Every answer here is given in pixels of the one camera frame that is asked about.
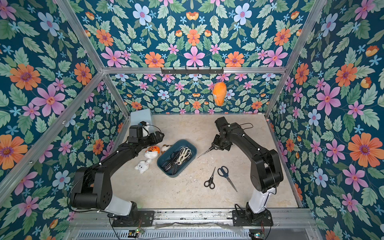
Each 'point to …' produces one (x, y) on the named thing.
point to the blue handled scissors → (223, 171)
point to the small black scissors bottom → (210, 182)
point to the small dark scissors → (212, 147)
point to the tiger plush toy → (152, 152)
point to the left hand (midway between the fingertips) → (160, 134)
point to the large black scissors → (167, 164)
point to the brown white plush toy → (165, 148)
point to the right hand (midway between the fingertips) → (217, 145)
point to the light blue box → (137, 117)
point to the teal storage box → (176, 169)
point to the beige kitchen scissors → (185, 153)
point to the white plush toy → (143, 165)
